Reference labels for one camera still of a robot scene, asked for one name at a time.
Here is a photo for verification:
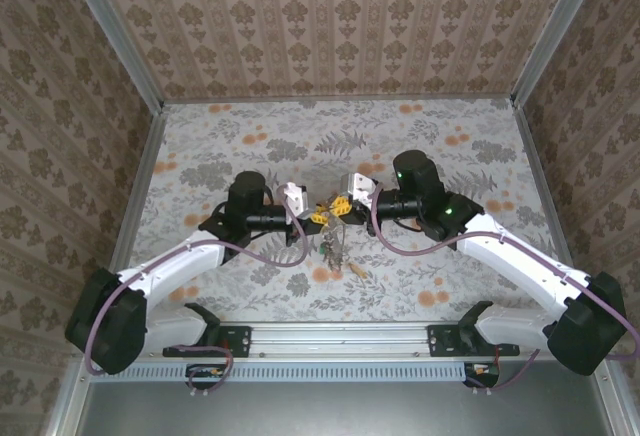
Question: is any bunch of keys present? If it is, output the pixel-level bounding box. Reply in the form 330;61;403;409
315;195;351;273

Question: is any grey metal sheet panel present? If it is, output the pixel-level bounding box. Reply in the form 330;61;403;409
79;380;617;436

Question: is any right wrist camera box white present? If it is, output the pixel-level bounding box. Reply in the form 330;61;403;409
339;171;379;207

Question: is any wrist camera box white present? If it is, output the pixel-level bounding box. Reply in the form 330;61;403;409
339;171;379;207
277;181;309;218

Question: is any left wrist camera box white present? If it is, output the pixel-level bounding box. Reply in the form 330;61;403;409
277;181;309;218

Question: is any aluminium side rail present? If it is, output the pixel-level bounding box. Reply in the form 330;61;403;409
93;105;169;322
513;104;592;320

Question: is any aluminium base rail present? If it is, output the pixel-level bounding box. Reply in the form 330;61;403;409
74;319;614;359

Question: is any grey slotted cable duct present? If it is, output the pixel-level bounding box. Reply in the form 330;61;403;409
92;361;501;384

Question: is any wire connector cluster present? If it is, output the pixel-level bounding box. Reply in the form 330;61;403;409
186;363;227;390
463;361;501;389

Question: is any aluminium corner post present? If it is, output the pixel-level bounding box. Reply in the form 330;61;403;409
56;0;167;111
510;0;610;108

